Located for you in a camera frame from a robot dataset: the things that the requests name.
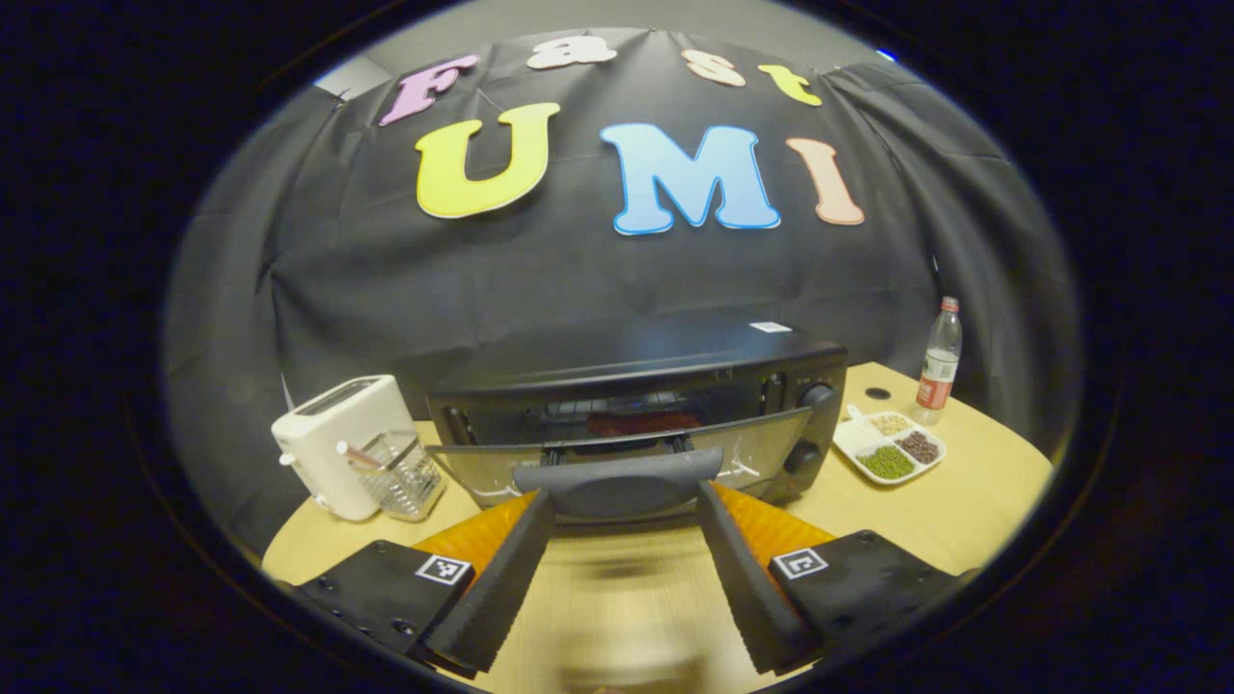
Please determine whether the clear plastic bottle red label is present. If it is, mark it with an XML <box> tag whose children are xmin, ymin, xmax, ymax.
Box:
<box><xmin>910</xmin><ymin>296</ymin><xmax>963</xmax><ymax>426</ymax></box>

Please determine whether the white divided plate with beans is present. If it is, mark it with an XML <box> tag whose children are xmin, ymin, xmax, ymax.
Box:
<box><xmin>833</xmin><ymin>404</ymin><xmax>948</xmax><ymax>486</ymax></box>

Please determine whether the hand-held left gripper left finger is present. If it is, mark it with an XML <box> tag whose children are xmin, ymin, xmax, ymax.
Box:
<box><xmin>289</xmin><ymin>490</ymin><xmax>557</xmax><ymax>676</ymax></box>

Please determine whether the clear glass holder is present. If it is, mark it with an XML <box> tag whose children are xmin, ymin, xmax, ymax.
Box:
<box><xmin>349</xmin><ymin>431</ymin><xmax>446</xmax><ymax>522</ymax></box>

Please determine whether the white toaster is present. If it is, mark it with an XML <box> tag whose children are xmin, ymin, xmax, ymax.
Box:
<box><xmin>271</xmin><ymin>375</ymin><xmax>420</xmax><ymax>522</ymax></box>

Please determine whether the dark red meat strip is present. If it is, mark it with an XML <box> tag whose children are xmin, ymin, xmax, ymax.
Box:
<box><xmin>588</xmin><ymin>413</ymin><xmax>703</xmax><ymax>437</ymax></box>

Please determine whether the black backdrop cloth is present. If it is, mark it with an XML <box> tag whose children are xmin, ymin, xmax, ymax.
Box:
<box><xmin>162</xmin><ymin>27</ymin><xmax>1081</xmax><ymax>550</ymax></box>

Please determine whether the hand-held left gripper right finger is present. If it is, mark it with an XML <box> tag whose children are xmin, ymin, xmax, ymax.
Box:
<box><xmin>697</xmin><ymin>480</ymin><xmax>965</xmax><ymax>676</ymax></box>

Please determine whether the black electric oven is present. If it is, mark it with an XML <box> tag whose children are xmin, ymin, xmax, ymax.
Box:
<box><xmin>427</xmin><ymin>323</ymin><xmax>849</xmax><ymax>526</ymax></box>

